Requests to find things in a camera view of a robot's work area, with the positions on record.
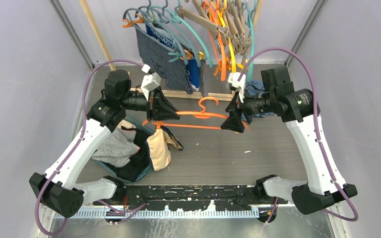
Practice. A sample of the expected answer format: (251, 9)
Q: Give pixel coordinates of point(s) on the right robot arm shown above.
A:
(324, 186)

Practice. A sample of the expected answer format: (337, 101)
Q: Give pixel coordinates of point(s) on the white slotted cable duct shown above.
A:
(105, 213)

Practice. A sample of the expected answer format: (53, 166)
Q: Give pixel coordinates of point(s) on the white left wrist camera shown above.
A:
(150, 81)

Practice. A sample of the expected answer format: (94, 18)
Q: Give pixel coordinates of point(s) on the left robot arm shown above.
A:
(57, 188)

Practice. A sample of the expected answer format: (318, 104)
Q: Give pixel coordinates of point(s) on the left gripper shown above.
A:
(158, 108)

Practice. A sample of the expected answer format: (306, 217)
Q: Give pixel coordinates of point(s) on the black garment in basket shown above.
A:
(139, 164)

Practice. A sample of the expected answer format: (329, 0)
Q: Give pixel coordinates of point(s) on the beige wooden hangers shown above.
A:
(237, 14)

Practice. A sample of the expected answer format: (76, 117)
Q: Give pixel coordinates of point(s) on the orange hanging hanger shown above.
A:
(221, 49)

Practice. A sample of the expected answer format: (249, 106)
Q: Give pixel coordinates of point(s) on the teal laundry basket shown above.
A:
(125, 152)

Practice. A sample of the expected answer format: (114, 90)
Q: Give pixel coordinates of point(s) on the grey striped garment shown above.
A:
(117, 148)

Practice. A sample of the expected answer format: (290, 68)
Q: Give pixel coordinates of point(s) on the striped navy hanging shorts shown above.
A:
(164, 62)

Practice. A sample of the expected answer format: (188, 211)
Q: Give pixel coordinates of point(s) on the orange plastic clip hanger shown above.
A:
(203, 114)

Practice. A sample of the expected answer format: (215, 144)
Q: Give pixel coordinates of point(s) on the wooden hanger rack frame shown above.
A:
(169, 93)

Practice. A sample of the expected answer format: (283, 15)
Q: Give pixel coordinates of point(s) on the blue patterned cloth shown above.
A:
(255, 87)

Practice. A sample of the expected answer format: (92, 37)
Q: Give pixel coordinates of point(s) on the beige underwear with navy trim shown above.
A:
(159, 151)

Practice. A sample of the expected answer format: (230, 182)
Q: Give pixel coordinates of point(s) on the yellow hanging hanger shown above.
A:
(231, 56)

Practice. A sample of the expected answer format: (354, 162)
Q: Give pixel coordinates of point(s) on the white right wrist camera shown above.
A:
(237, 83)

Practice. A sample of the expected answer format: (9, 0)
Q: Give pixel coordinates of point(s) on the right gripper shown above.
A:
(233, 122)

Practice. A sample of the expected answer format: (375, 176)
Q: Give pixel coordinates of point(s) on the right teal hanger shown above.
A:
(250, 22)

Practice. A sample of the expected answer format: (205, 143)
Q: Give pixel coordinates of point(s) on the beige garment in basket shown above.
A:
(126, 124)

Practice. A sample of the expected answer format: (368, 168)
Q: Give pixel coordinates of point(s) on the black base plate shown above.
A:
(190, 197)

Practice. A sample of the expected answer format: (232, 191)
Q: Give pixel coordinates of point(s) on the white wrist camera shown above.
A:
(237, 83)
(150, 81)

